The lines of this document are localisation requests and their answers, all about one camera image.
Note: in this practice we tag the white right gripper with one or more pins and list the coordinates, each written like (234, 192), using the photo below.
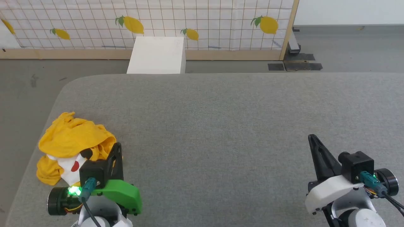
(328, 192)

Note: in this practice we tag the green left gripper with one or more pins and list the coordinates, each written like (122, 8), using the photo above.
(124, 194)

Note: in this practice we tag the yellow cat-face shirt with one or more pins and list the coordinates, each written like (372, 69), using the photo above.
(72, 135)

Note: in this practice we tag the white box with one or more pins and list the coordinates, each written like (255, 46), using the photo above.
(156, 55)

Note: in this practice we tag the grey metal screen foot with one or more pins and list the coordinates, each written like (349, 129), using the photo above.
(294, 44)

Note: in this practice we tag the white board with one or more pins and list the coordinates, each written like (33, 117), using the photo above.
(8, 37)

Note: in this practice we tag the lemon-print partition screen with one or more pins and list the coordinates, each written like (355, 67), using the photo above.
(205, 19)

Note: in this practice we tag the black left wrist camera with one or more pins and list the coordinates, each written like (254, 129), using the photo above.
(93, 173)

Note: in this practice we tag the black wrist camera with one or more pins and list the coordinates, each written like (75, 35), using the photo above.
(93, 173)
(359, 165)

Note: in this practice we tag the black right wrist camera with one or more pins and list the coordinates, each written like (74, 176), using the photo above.
(359, 165)

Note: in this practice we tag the black floor base plate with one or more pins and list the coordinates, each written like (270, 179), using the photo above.
(301, 64)

